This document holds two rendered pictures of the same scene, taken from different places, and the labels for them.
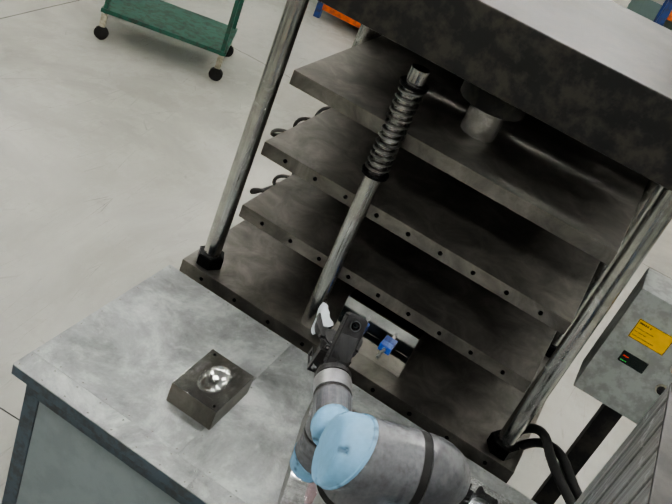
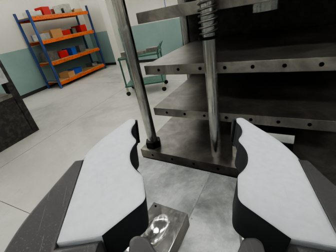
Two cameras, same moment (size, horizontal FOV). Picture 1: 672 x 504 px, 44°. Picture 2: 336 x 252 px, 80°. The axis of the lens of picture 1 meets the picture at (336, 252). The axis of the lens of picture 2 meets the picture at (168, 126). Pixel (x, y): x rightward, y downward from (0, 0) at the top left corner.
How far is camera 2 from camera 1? 167 cm
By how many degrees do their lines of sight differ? 17
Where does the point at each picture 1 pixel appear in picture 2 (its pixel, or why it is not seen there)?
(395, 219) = (238, 62)
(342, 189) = (195, 65)
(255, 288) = (181, 148)
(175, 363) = not seen: hidden behind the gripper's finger
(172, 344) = not seen: hidden behind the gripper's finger
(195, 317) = (147, 179)
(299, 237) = (188, 109)
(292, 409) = (227, 226)
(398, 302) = (267, 117)
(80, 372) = not seen: outside the picture
